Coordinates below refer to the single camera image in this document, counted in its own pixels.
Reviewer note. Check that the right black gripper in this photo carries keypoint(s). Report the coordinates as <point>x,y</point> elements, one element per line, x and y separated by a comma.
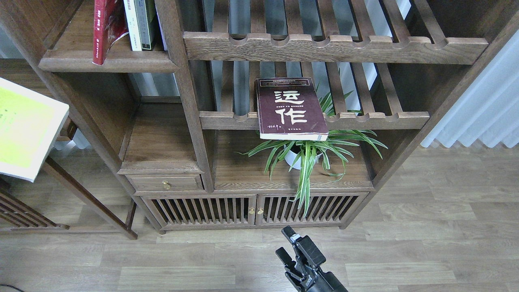
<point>305,274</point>

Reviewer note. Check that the dark maroon book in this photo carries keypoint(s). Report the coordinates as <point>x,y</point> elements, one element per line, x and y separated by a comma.
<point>288,109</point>

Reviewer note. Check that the red cover book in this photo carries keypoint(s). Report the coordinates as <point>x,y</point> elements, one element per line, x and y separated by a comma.
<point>109,25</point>

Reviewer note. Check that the yellow green cover book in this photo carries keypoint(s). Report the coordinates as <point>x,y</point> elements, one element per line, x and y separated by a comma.
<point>29,125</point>

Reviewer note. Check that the brass cabinet door knobs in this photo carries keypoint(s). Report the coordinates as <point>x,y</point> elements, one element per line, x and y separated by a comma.
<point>254,211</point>

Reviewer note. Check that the white plant pot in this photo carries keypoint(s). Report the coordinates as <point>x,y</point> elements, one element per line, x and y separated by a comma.
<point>296,163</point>

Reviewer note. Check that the green spider plant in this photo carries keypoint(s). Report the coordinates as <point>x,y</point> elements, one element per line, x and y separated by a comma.
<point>335,144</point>

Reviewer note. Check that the dark wooden bookshelf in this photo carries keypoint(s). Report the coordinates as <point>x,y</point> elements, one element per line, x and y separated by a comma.
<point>184,111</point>

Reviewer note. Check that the brass drawer knob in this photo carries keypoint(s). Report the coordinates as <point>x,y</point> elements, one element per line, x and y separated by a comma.
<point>166,185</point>

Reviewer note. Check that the white curtain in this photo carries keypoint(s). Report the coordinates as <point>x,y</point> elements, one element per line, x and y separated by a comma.
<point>488,111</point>

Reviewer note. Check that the wooden side table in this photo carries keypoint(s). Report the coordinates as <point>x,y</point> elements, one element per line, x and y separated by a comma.
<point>20,217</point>

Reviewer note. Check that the dark green spine book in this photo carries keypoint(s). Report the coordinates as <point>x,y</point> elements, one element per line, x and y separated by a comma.
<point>147,22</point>

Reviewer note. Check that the white spine book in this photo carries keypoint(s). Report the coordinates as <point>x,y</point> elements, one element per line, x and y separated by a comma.
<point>132,23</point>

